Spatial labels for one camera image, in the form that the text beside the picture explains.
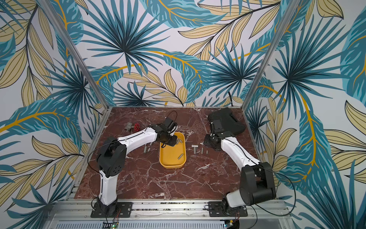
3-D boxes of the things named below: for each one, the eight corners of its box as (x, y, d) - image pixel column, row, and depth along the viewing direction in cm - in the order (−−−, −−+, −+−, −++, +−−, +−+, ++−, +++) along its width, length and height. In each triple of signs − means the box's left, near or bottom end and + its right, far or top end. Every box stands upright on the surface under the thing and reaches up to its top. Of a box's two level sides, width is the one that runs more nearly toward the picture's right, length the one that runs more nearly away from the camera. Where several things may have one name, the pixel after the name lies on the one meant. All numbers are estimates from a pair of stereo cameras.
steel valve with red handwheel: (126, 131, 106) (124, 128, 103) (128, 124, 110) (126, 121, 107) (139, 131, 106) (138, 128, 103) (141, 125, 110) (139, 121, 107)
